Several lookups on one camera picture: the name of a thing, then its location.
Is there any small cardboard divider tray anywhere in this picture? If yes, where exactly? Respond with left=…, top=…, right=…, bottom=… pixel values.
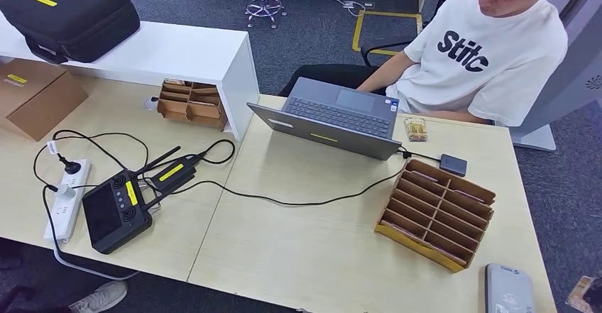
left=156, top=79, right=229, bottom=132

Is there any grey laptop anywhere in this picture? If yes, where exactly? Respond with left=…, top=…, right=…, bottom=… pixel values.
left=246, top=76, right=403, bottom=161

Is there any black battery pack yellow label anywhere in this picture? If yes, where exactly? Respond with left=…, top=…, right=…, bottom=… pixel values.
left=149, top=155, right=199, bottom=193

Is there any snack packet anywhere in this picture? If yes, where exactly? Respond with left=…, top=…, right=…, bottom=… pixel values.
left=404, top=116, right=429, bottom=143

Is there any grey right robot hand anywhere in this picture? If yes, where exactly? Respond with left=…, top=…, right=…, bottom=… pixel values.
left=583, top=277, right=602, bottom=313

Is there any black power cable with plug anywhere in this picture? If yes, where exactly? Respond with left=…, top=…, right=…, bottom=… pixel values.
left=33, top=129, right=151, bottom=187

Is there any white desk shelf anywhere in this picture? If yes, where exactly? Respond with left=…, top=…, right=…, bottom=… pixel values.
left=0, top=12, right=261, bottom=143

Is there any black office chair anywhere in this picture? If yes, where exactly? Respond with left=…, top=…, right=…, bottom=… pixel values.
left=361, top=0, right=476, bottom=67

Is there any small dark adapter box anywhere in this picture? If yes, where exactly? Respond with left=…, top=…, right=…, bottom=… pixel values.
left=439, top=153, right=469, bottom=177

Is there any yellow floor tape square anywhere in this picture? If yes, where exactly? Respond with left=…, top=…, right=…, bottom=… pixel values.
left=351, top=11, right=425, bottom=58

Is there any person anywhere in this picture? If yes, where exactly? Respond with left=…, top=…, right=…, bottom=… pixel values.
left=0, top=280, right=128, bottom=313
left=277, top=0, right=571, bottom=128

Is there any grey card reader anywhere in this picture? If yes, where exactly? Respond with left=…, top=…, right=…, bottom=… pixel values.
left=485, top=263, right=536, bottom=313

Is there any black controller with antennas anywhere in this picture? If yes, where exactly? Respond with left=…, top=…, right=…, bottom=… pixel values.
left=82, top=146, right=182, bottom=256

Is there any chrome stool base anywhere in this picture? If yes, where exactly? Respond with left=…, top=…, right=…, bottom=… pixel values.
left=239, top=0, right=288, bottom=30

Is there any black carrying case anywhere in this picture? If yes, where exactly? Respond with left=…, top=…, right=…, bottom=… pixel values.
left=0, top=0, right=141, bottom=65

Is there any white power strip cord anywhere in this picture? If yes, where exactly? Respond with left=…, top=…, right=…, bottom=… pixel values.
left=53, top=240, right=141, bottom=282

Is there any large cardboard card organizer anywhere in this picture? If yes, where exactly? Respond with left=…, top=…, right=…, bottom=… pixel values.
left=374, top=158, right=497, bottom=274

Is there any white power strip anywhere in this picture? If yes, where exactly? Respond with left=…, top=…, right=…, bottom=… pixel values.
left=43, top=158, right=92, bottom=243

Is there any long black laptop cable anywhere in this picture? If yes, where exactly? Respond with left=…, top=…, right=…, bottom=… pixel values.
left=141, top=139, right=443, bottom=207

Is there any brown cardboard box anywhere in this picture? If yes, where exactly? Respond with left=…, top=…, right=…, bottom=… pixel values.
left=0, top=58, right=89, bottom=143

